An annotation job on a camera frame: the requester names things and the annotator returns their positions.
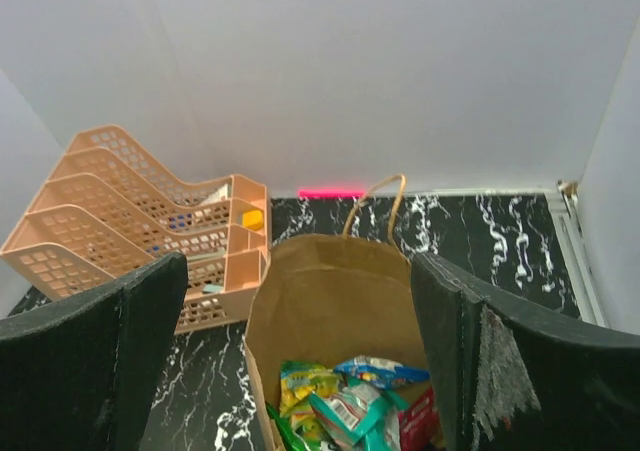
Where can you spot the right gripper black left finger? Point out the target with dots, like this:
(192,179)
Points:
(81,373)

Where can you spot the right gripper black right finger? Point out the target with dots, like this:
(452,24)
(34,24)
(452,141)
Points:
(509,374)

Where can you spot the brown paper bag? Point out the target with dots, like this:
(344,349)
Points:
(325,299)

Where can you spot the yellow green fruit snack bag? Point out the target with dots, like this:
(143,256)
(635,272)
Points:
(298,381)

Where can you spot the green cassava chips bag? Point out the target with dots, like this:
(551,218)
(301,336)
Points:
(283,433)

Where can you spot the red snack packet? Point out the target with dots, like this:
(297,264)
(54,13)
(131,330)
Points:
(419,424)

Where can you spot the blue candy packet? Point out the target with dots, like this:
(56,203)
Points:
(381,372)

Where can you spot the teal snack packet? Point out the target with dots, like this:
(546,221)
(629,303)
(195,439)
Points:
(359,416)

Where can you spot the peach plastic file organizer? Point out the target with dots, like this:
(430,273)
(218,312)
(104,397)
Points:
(110,207)

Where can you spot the white card in organizer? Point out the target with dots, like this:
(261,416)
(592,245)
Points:
(220,194)

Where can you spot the yellow object in organizer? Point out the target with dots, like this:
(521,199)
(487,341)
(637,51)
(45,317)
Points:
(253,220)

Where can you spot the pink tape strip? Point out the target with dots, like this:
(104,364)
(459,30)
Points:
(329,193)

